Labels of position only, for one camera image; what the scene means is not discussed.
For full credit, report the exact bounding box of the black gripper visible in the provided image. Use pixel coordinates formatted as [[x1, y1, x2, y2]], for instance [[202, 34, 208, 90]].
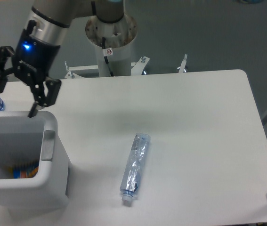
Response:
[[0, 20, 61, 118]]

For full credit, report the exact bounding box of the blue snack wrapper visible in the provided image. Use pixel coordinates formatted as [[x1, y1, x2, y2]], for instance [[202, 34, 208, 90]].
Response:
[[6, 161, 39, 179]]

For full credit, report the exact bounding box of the crushed clear plastic bottle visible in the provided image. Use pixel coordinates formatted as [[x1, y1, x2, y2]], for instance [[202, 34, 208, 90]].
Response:
[[120, 133, 151, 206]]

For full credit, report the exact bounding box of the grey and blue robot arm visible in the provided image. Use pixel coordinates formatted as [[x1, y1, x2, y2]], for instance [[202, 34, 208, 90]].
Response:
[[0, 0, 124, 118]]

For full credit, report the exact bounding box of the white trash can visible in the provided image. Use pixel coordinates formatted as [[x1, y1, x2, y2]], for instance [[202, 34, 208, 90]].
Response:
[[0, 111, 71, 209]]

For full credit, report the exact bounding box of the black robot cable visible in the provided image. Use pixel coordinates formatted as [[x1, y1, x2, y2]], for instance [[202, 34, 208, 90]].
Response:
[[101, 36, 115, 77]]

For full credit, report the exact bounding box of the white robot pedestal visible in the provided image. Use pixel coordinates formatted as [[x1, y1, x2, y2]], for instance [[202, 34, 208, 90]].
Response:
[[64, 13, 188, 80]]

